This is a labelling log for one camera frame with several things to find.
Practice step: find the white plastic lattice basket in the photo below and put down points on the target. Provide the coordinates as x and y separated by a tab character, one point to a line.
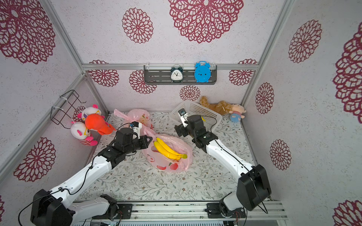
212	119

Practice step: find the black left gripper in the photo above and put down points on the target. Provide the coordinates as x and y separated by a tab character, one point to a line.
143	142

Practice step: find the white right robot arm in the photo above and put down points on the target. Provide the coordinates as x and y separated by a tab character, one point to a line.
253	184

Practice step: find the pink plastic bag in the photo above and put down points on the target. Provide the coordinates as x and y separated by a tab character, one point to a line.
139	115
159	161

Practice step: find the orange plush dinosaur toy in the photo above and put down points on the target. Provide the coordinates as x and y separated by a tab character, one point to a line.
96	123

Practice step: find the grey wall shelf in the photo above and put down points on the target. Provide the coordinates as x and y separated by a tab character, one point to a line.
161	76

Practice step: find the blue alarm clock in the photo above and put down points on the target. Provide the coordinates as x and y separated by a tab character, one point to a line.
202	72

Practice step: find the white plush toy yellow glasses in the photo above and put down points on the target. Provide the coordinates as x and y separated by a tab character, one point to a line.
89	111

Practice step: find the white pink striped plush toy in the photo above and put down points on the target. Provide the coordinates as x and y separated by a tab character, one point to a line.
83	134

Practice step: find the black wire wall rack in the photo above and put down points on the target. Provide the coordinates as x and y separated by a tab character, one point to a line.
67	113

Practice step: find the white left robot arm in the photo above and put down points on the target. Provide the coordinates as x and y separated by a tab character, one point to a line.
57	207

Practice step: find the small doll blue outfit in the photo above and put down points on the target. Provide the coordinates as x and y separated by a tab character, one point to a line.
236	113

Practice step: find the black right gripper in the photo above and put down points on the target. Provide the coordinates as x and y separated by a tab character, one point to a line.
181	131

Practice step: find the brown plush teddy bear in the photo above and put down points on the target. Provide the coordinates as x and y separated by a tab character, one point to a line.
221	108

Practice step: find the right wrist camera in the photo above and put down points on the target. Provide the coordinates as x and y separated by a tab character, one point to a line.
183	116

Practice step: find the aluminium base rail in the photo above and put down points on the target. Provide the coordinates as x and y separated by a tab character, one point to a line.
194	213

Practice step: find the dark green alarm clock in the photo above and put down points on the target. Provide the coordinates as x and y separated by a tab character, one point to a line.
176	74

